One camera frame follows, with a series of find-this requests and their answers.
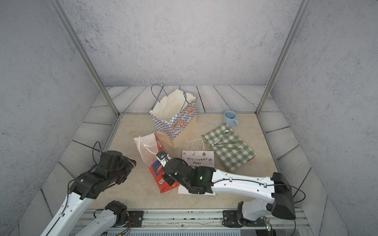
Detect white happy every day bag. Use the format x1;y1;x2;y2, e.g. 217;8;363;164
178;138;215;195

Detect red and white paper bag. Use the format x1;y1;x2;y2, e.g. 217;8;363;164
133;133;180;193

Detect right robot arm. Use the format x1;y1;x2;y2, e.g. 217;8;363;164
158;157;296;221

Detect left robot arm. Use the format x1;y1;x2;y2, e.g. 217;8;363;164
42;150;136;236

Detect blue checkered paper bag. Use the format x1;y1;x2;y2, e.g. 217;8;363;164
150;84;197;148

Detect green checkered cloth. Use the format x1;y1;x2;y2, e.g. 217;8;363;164
202;124;257;172

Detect metal spoon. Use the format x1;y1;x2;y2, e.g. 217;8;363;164
212;130;229;146

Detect light blue mug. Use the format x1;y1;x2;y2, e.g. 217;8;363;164
222;110;239;127

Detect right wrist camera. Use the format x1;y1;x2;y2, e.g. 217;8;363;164
156;150;169;167

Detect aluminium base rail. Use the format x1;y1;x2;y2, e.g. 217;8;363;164
69;208;314;236

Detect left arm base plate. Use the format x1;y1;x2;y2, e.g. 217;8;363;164
127;210;144;228

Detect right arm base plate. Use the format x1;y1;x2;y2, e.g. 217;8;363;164
222;210;265;228

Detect left metal frame post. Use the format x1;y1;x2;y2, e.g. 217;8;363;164
48;0;120;118

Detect metal frame post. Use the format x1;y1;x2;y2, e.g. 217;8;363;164
48;0;120;118
256;0;311;117

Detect right metal frame post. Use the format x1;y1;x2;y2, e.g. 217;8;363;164
256;0;311;117

